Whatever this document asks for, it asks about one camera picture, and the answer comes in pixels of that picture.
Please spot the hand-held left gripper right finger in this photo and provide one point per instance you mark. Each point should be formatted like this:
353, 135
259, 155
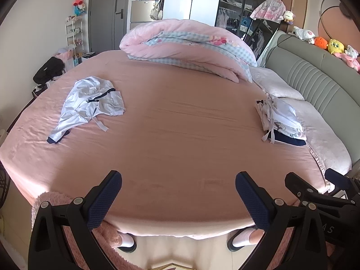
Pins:
253, 199

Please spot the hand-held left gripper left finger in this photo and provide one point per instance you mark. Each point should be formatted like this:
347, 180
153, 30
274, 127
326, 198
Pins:
104, 199

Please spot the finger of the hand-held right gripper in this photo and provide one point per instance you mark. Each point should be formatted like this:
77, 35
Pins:
301, 187
341, 181

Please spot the white garment with navy trim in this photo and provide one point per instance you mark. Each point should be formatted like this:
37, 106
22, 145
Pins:
84, 101

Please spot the pile of folded clothes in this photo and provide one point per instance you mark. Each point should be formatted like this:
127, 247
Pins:
287, 118

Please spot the pink fuzzy robe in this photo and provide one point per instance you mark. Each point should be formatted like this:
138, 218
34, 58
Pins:
109, 239

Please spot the person's right foot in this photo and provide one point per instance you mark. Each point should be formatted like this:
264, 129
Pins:
242, 240

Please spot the person's foot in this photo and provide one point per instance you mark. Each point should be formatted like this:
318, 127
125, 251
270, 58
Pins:
242, 240
126, 242

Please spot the person's left foot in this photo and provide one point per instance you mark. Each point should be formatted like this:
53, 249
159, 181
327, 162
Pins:
126, 242

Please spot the pale pink pillow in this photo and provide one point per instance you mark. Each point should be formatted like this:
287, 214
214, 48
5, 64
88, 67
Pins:
323, 135
278, 84

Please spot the pink bed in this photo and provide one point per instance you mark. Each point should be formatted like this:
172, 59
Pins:
180, 135

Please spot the grey-green padded headboard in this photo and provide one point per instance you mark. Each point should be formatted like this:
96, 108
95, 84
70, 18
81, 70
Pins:
323, 76

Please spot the pink and white plush toy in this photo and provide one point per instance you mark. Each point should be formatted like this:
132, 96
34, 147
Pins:
351, 54

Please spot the yellow plush toy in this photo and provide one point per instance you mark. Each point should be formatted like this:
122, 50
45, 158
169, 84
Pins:
336, 46

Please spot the orange plush toy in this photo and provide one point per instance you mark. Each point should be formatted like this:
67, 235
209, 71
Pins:
320, 42

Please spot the black bag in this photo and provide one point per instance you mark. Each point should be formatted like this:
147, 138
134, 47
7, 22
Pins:
49, 69

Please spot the white floor appliance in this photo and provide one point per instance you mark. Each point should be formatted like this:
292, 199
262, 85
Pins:
88, 57

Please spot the pink bag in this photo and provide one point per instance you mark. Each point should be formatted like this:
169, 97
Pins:
66, 57

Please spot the long white plush toy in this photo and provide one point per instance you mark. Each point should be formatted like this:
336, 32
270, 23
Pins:
303, 33

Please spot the white shelf rack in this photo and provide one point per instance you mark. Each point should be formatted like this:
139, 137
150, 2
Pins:
74, 33

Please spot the small white plush toy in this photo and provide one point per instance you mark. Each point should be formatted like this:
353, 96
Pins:
288, 16

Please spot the pink printed cloth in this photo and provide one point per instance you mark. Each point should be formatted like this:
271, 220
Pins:
268, 9

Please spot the pink checked quilt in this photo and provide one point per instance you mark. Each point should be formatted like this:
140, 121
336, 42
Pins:
180, 33

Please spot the grey door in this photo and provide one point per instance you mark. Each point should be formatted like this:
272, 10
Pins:
107, 14

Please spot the silver refrigerator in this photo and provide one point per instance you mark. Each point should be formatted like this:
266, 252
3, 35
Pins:
140, 12

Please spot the white handbag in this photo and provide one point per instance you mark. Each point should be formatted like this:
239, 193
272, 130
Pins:
156, 13

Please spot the red and blue plush toy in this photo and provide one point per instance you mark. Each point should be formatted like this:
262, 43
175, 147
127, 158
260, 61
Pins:
80, 5

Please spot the round wall lamp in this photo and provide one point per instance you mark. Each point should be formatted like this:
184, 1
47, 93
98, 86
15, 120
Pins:
343, 8

